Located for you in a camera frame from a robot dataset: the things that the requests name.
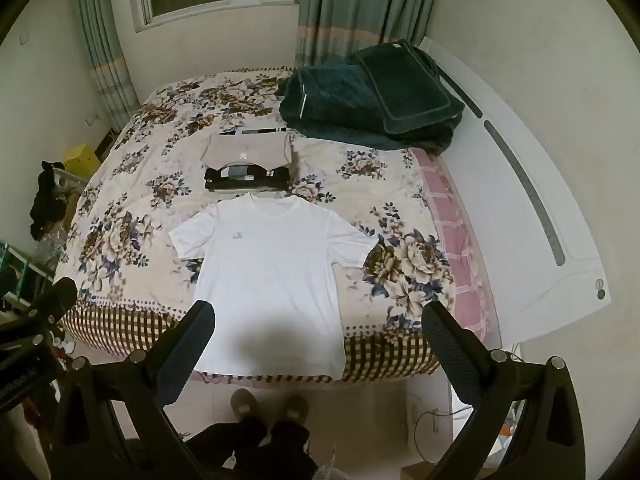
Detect dark green pillow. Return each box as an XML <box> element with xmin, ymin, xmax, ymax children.
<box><xmin>357</xmin><ymin>40</ymin><xmax>466</xmax><ymax>136</ymax></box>

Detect black cloth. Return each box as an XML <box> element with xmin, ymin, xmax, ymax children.
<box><xmin>29</xmin><ymin>160</ymin><xmax>68</xmax><ymax>241</ymax></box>

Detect grey slipper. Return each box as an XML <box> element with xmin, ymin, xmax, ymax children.
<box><xmin>231</xmin><ymin>388</ymin><xmax>261</xmax><ymax>418</ymax></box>
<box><xmin>282</xmin><ymin>394</ymin><xmax>310</xmax><ymax>423</ymax></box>

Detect green striped curtain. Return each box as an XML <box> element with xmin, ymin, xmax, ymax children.
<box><xmin>295</xmin><ymin>0</ymin><xmax>443</xmax><ymax>68</ymax></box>
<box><xmin>72</xmin><ymin>0</ymin><xmax>141</xmax><ymax>133</ymax></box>

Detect floral bedspread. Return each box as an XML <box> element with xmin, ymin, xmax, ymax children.
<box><xmin>52</xmin><ymin>65</ymin><xmax>468</xmax><ymax>378</ymax></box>

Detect black cable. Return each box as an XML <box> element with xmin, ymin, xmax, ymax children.
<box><xmin>412</xmin><ymin>407</ymin><xmax>468</xmax><ymax>461</ymax></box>

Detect beige folded shirt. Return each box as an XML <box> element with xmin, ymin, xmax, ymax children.
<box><xmin>201</xmin><ymin>132</ymin><xmax>293</xmax><ymax>170</ymax></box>

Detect green crate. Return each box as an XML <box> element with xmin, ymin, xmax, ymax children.
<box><xmin>0</xmin><ymin>241</ymin><xmax>53</xmax><ymax>306</ymax></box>

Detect yellow box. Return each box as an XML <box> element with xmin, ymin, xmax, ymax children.
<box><xmin>62</xmin><ymin>144</ymin><xmax>102</xmax><ymax>177</ymax></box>

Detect white t-shirt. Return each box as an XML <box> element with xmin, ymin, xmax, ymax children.
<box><xmin>168</xmin><ymin>192</ymin><xmax>380</xmax><ymax>381</ymax></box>

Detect white headboard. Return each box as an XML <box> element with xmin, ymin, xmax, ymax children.
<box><xmin>417</xmin><ymin>35</ymin><xmax>613</xmax><ymax>341</ymax></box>

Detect cardboard box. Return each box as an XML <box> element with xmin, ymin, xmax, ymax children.
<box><xmin>400</xmin><ymin>460</ymin><xmax>438</xmax><ymax>480</ymax></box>

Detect dark green blanket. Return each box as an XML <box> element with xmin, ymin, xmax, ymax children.
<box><xmin>276</xmin><ymin>55</ymin><xmax>466</xmax><ymax>153</ymax></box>

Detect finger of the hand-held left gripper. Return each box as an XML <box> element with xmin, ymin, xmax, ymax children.
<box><xmin>0</xmin><ymin>276</ymin><xmax>79</xmax><ymax>346</ymax></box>

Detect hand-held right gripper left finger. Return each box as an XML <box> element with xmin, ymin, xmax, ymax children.
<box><xmin>52</xmin><ymin>300</ymin><xmax>218</xmax><ymax>480</ymax></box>

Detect pink plaid sheet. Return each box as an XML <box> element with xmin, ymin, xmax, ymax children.
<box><xmin>410</xmin><ymin>147</ymin><xmax>502</xmax><ymax>346</ymax></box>

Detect striped folded garment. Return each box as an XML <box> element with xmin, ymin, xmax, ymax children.
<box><xmin>218</xmin><ymin>126</ymin><xmax>288</xmax><ymax>137</ymax></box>

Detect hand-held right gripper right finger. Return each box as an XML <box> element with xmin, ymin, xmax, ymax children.
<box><xmin>421</xmin><ymin>301</ymin><xmax>586</xmax><ymax>480</ymax></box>

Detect black folded clothes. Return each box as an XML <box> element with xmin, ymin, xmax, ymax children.
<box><xmin>204</xmin><ymin>160</ymin><xmax>293</xmax><ymax>193</ymax></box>

